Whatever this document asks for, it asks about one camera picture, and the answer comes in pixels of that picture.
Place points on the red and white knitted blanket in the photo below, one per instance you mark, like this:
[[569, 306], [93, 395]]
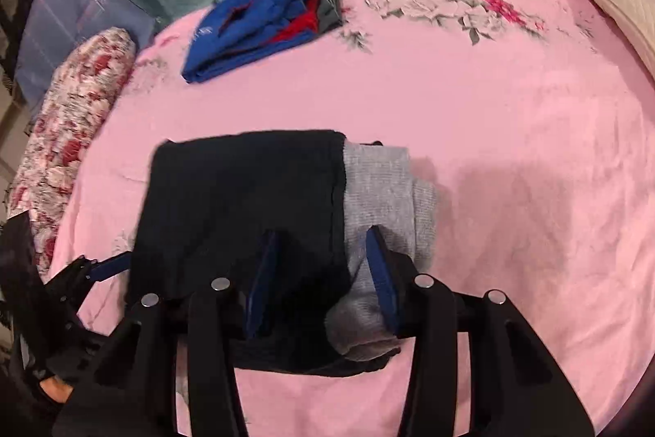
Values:
[[71, 119]]

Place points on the person's left hand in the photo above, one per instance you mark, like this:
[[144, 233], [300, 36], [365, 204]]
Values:
[[53, 390]]

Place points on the folded blue garment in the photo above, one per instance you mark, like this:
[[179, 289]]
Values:
[[240, 32]]

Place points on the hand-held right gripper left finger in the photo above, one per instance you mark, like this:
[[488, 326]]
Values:
[[261, 283]]

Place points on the dark navy pants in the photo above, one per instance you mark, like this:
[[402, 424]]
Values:
[[230, 191]]

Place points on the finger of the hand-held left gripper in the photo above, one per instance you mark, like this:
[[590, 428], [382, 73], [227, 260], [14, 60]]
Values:
[[110, 267]]

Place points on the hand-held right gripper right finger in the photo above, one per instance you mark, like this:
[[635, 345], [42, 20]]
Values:
[[381, 283]]

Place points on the cream textured pillow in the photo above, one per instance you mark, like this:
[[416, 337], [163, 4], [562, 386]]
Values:
[[614, 2]]

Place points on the pink floral bedsheet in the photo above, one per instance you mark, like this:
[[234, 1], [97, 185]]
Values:
[[511, 135]]

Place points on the blue plaid pillow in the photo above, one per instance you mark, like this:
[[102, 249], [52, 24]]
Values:
[[61, 7]]

